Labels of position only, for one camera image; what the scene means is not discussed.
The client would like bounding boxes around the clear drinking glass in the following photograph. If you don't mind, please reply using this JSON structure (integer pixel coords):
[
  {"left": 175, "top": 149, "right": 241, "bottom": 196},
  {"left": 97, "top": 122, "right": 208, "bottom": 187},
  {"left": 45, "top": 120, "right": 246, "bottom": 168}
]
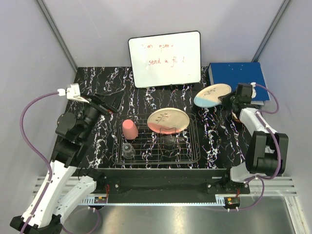
[{"left": 121, "top": 143, "right": 136, "bottom": 159}]

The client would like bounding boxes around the small whiteboard with red writing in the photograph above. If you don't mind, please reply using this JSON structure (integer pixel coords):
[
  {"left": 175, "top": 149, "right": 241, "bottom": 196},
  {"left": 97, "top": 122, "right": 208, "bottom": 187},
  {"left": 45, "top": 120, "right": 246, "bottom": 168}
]
[{"left": 128, "top": 31, "right": 201, "bottom": 88}]

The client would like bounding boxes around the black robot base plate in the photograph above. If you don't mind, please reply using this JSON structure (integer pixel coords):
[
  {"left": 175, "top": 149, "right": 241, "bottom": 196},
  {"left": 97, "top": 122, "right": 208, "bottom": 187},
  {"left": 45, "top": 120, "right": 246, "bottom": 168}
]
[{"left": 77, "top": 168, "right": 252, "bottom": 204}]

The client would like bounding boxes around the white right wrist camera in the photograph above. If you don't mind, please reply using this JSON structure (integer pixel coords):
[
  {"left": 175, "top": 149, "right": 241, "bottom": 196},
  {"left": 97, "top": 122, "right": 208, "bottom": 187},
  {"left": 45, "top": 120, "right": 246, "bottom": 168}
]
[{"left": 250, "top": 82, "right": 256, "bottom": 99}]

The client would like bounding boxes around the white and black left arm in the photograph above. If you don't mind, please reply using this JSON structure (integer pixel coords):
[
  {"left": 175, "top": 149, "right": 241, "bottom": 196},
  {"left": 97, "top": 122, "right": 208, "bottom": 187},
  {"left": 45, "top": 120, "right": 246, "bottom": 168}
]
[{"left": 10, "top": 88, "right": 119, "bottom": 234}]

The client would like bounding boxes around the blue binder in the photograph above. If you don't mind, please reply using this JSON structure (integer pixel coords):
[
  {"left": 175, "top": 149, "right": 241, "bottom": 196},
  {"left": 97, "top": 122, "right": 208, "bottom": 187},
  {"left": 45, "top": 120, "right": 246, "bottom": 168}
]
[{"left": 209, "top": 62, "right": 266, "bottom": 90}]

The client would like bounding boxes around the blue and cream plate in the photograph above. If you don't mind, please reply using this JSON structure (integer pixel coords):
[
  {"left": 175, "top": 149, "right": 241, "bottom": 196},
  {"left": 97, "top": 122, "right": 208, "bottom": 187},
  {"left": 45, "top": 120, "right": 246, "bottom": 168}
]
[{"left": 194, "top": 83, "right": 232, "bottom": 108}]

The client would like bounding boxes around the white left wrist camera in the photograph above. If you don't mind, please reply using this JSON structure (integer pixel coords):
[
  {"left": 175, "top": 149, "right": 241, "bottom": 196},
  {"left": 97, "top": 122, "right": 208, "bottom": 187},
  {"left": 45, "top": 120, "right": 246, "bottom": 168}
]
[{"left": 57, "top": 83, "right": 90, "bottom": 103}]

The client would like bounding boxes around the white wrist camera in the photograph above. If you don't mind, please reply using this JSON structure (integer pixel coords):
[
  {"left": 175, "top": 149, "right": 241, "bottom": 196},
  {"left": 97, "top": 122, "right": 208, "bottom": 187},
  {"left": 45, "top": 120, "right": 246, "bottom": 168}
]
[
  {"left": 250, "top": 82, "right": 256, "bottom": 99},
  {"left": 57, "top": 83, "right": 90, "bottom": 103}
]

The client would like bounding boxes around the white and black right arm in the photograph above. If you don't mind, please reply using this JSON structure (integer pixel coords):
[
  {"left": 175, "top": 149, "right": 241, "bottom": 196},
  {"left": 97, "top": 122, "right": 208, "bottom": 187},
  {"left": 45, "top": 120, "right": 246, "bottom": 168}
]
[{"left": 218, "top": 82, "right": 289, "bottom": 193}]

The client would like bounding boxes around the white cable duct strip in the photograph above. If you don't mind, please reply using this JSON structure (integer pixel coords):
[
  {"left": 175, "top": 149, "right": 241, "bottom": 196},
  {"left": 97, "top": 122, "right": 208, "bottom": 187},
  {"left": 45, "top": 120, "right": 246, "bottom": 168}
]
[{"left": 80, "top": 196, "right": 107, "bottom": 206}]

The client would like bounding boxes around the pink and cream plate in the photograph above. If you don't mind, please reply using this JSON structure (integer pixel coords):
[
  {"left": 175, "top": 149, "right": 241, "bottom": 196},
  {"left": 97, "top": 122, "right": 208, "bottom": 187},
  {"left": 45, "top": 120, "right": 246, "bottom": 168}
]
[{"left": 147, "top": 108, "right": 190, "bottom": 135}]

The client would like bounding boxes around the pink plastic cup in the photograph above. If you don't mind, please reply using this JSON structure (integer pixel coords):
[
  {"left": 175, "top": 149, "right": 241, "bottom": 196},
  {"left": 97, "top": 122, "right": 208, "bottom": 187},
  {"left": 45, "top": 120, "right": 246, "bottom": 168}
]
[{"left": 122, "top": 119, "right": 138, "bottom": 140}]

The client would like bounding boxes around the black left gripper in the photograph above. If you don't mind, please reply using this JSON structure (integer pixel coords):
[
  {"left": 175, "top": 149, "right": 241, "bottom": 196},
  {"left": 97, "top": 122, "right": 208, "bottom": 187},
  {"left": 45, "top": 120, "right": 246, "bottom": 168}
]
[{"left": 78, "top": 90, "right": 126, "bottom": 140}]

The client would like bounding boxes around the metal wire dish rack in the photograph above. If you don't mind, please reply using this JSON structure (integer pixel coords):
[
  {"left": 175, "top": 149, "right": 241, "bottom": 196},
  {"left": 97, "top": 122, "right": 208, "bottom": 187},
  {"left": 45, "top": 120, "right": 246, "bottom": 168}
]
[{"left": 112, "top": 114, "right": 200, "bottom": 166}]

